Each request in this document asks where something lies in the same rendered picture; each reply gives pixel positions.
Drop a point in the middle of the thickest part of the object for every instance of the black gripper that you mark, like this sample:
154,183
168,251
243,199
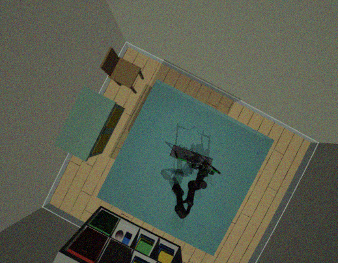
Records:
200,168

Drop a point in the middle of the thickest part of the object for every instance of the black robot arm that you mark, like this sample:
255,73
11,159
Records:
193,186

